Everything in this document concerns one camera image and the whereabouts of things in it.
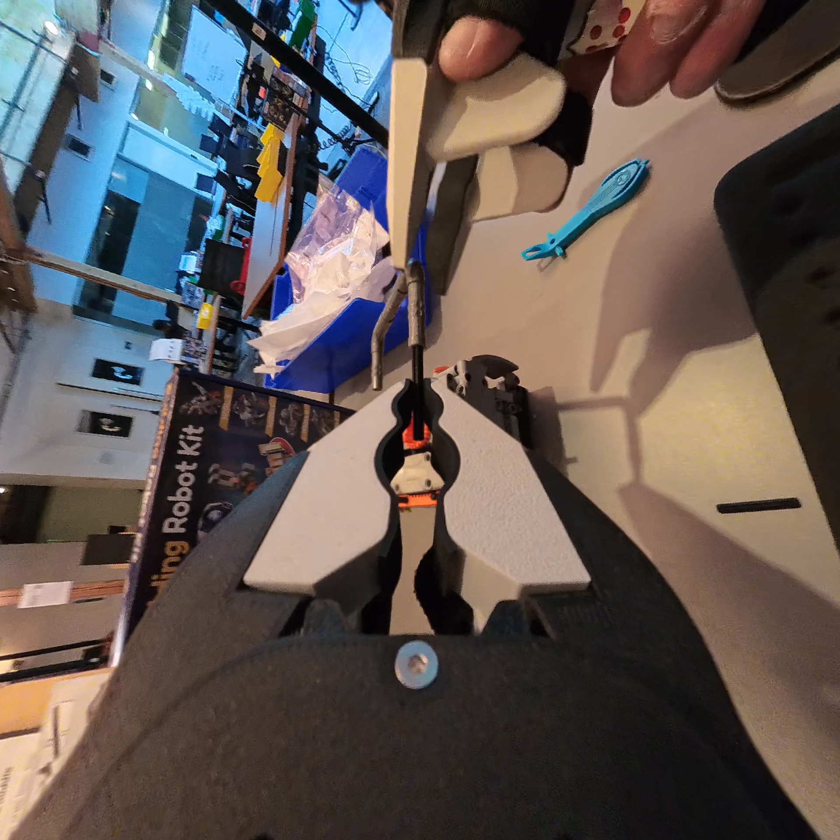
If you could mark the blue plastic bin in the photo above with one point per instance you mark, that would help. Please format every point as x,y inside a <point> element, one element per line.
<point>354,348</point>

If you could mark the person's right hand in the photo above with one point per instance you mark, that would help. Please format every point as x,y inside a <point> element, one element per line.
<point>682,46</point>

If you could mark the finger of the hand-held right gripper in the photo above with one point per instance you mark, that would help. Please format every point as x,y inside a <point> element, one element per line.
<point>407,164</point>
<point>438,190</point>

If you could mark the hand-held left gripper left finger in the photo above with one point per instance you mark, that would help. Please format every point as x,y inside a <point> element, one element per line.
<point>328,518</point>

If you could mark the wooden edged table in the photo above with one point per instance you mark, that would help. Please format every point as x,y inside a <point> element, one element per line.
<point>269,256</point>

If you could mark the crumpled clear plastic bags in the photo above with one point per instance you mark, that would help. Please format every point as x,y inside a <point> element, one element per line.
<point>315,282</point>

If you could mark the grey bent rod assembly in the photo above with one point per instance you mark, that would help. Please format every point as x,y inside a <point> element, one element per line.
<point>417,308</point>

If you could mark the dark blue robot kit box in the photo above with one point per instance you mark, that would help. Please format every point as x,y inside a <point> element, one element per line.
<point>216,472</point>

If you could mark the grey brick robot model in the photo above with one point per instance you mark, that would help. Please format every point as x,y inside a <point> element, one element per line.
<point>485,394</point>

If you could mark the black axle rod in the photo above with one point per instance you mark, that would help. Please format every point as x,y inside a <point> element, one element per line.
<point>758,506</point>

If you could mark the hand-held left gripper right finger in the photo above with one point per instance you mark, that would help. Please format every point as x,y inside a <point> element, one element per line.
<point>512,518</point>

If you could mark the dark rounded plate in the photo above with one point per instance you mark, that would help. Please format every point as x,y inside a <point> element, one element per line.
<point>774,72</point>

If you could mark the teal brick separator tool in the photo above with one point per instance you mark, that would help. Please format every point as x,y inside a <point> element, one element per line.
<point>610,190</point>

